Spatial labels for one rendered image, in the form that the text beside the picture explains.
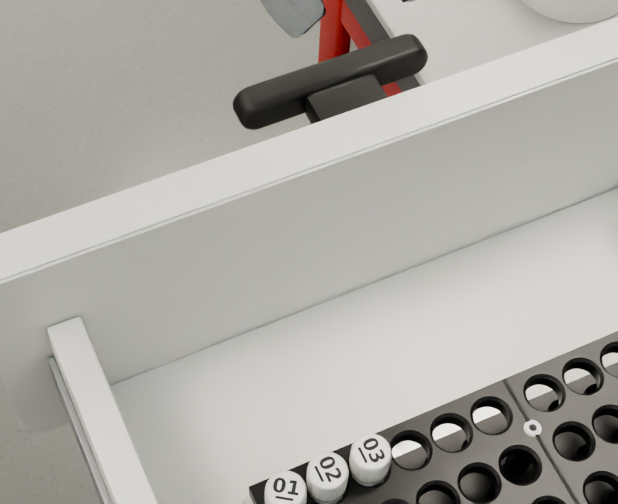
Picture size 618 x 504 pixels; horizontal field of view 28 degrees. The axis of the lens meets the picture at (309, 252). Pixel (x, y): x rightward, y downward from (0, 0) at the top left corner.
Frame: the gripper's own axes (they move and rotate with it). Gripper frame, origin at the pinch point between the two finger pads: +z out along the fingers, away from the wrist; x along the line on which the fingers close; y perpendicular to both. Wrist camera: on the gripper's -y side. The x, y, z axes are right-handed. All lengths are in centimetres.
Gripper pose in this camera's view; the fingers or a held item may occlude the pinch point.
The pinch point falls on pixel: (364, 0)
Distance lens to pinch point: 40.2
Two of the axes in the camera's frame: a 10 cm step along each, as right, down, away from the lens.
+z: -0.3, 5.3, 8.5
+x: -9.2, 3.3, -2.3
